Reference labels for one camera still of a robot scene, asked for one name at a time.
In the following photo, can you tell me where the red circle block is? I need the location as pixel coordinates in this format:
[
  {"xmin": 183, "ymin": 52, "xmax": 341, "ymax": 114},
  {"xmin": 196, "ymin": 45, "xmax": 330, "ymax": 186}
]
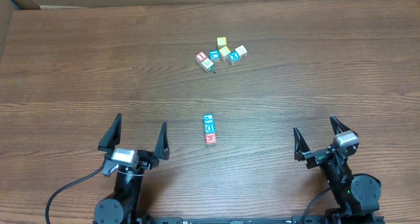
[{"xmin": 204, "ymin": 123, "xmax": 216, "ymax": 134}]

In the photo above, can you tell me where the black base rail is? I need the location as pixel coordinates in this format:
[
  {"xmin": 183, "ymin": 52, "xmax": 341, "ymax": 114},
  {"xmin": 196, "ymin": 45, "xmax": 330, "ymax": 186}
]
[{"xmin": 93, "ymin": 215, "xmax": 385, "ymax": 224}]

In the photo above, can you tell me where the white green-sided block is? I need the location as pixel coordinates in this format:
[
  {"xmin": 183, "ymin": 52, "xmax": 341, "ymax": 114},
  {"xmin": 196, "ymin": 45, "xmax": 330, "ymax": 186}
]
[{"xmin": 200, "ymin": 58, "xmax": 215, "ymax": 72}]

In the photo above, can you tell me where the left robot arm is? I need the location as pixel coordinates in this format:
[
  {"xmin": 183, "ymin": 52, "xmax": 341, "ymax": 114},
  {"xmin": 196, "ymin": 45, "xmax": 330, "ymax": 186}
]
[{"xmin": 93, "ymin": 114, "xmax": 170, "ymax": 224}]

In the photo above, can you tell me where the yellow block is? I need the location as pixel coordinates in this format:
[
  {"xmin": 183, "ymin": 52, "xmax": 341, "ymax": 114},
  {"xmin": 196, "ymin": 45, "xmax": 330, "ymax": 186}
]
[
  {"xmin": 203, "ymin": 114, "xmax": 215, "ymax": 124},
  {"xmin": 217, "ymin": 37, "xmax": 227, "ymax": 49},
  {"xmin": 219, "ymin": 46, "xmax": 231, "ymax": 61}
]

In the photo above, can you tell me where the red I block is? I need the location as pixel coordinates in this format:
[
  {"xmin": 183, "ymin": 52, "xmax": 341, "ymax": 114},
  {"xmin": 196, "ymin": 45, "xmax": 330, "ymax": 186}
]
[{"xmin": 196, "ymin": 51, "xmax": 208, "ymax": 64}]

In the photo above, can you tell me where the blue L block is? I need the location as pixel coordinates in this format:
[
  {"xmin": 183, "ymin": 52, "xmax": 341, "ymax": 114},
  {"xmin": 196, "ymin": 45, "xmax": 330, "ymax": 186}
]
[{"xmin": 209, "ymin": 50, "xmax": 221, "ymax": 63}]

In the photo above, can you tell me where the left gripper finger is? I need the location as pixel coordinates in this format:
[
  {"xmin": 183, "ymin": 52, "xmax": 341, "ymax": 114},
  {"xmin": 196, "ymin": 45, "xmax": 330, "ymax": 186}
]
[
  {"xmin": 154, "ymin": 122, "xmax": 170, "ymax": 160},
  {"xmin": 98, "ymin": 114, "xmax": 122, "ymax": 153}
]

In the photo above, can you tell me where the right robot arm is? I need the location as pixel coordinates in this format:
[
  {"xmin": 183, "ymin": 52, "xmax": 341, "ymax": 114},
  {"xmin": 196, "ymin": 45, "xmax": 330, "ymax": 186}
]
[{"xmin": 293, "ymin": 115, "xmax": 384, "ymax": 223}]

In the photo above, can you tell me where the white patterned block right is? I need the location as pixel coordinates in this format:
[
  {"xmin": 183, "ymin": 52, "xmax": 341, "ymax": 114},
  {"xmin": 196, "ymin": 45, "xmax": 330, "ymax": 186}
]
[{"xmin": 235, "ymin": 45, "xmax": 247, "ymax": 58}]

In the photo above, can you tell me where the white spiral block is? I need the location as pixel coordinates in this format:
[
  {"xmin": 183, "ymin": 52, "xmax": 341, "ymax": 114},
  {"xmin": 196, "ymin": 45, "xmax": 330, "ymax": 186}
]
[{"xmin": 205, "ymin": 133, "xmax": 217, "ymax": 146}]

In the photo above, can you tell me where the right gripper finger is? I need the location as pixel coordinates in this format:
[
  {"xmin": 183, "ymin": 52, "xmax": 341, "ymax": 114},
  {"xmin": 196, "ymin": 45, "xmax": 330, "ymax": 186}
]
[
  {"xmin": 293, "ymin": 127, "xmax": 311, "ymax": 161},
  {"xmin": 329, "ymin": 115, "xmax": 350, "ymax": 135}
]

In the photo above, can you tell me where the blue X block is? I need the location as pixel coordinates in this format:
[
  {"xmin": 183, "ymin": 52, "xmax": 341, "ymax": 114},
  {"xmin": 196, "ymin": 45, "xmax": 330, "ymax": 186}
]
[{"xmin": 228, "ymin": 51, "xmax": 241, "ymax": 66}]

